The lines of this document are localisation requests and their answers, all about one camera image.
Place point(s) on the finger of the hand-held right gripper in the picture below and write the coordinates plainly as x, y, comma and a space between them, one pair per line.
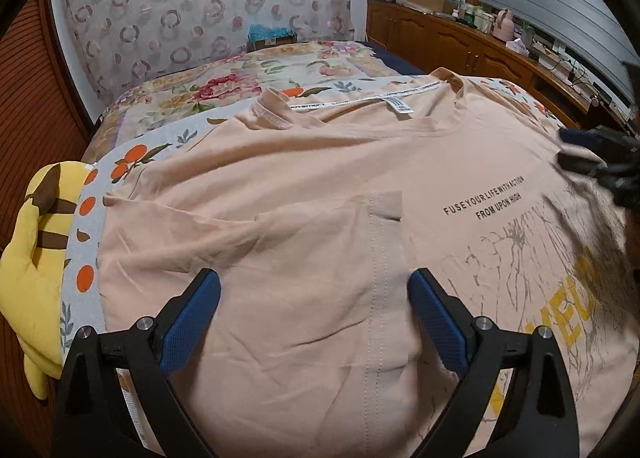
577, 136
577, 162

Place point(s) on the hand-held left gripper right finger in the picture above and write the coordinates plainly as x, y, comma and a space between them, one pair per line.
440, 325

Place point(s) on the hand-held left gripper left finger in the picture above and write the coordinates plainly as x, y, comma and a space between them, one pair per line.
192, 325

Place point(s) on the pale peach printed t-shirt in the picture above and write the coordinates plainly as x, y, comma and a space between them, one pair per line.
300, 188

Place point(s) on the pink tissue box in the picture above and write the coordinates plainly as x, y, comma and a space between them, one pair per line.
517, 46

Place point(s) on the pink kettle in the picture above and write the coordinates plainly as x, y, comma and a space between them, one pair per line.
504, 24

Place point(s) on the wooden cabinet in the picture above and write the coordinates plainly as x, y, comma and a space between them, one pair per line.
450, 43

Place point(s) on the yellow plush toy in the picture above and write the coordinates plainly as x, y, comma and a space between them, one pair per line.
30, 288

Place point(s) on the orange fruit print bedsheet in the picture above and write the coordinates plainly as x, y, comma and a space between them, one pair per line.
165, 140

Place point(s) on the dark blue mattress cover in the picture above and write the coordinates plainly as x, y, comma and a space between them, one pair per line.
395, 58

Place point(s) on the cardboard box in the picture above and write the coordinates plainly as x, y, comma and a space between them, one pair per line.
430, 0

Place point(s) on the floral quilt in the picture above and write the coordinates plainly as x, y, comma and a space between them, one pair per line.
225, 83

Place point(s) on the ribbed wooden wardrobe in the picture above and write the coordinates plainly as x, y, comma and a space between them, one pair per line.
35, 113

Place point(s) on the teal fluffy item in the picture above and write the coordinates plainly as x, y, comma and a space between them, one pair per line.
270, 31

